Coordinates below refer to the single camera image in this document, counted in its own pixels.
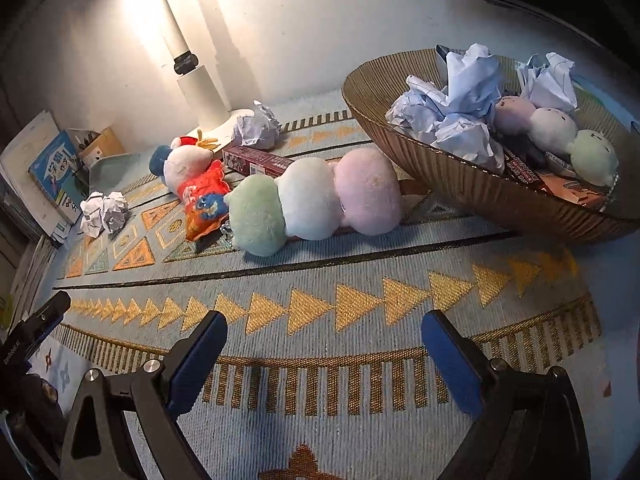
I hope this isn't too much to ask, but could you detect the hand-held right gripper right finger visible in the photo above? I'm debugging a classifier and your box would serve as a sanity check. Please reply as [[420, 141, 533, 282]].
[[421, 310, 593, 480]]

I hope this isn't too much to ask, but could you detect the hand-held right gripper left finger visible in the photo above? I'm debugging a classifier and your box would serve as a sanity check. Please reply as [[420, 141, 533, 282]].
[[60, 310, 228, 480]]

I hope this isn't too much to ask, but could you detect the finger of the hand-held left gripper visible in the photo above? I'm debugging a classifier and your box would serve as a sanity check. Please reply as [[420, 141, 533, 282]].
[[10, 290, 72, 356]]

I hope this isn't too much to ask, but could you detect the brown ribbed bowl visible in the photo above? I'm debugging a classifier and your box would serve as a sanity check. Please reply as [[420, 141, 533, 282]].
[[341, 47, 640, 246]]

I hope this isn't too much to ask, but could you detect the blue-white paper ball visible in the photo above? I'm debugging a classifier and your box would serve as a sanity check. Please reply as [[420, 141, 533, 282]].
[[434, 114, 507, 175], [386, 75, 453, 143], [440, 43, 505, 113], [516, 51, 579, 112], [233, 101, 282, 149]]

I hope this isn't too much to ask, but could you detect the small dango plush toy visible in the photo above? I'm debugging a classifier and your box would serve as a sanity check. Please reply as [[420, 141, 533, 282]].
[[494, 95, 620, 187]]

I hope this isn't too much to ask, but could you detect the crumpled white paper ball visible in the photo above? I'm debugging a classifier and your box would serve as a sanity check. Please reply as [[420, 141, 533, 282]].
[[100, 191, 130, 235], [79, 192, 107, 237]]

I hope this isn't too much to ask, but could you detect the patterned blue rug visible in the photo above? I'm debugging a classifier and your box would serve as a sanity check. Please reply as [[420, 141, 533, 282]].
[[50, 87, 640, 480]]

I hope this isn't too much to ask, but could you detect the blue cover book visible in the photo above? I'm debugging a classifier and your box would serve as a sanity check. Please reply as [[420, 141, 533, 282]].
[[29, 131, 83, 225]]

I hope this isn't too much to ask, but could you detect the stack of books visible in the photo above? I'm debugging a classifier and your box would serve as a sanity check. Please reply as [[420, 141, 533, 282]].
[[0, 110, 66, 246]]

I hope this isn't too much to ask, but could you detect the pale blue tray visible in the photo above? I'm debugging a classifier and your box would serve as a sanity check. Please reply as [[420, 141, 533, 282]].
[[87, 152, 147, 196]]

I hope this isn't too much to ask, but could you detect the cardboard box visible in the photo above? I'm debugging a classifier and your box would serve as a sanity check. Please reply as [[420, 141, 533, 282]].
[[67, 127, 126, 171]]

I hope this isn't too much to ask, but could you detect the white duck plush toy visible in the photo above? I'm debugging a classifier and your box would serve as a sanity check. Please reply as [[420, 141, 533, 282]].
[[149, 127, 231, 243]]

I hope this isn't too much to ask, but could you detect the large dango plush toy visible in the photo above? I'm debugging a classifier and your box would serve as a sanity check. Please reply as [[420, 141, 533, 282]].
[[222, 149, 429, 257]]

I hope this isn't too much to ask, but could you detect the dark red long box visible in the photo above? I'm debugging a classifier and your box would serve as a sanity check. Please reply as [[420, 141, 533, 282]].
[[222, 146, 295, 179]]

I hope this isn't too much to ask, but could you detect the white floor lamp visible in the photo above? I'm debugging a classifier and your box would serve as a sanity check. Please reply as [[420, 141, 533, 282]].
[[132, 0, 256, 136]]

